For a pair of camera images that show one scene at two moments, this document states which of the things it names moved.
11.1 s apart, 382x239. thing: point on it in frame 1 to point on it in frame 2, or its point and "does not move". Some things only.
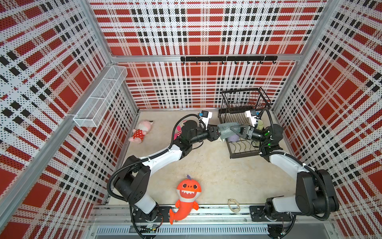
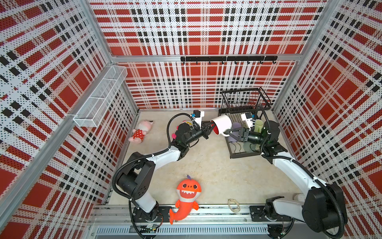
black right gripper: [248, 130] does not move
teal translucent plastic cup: [226, 130] to [249, 147]
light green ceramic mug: [260, 125] does not move
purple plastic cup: [235, 138] does not move
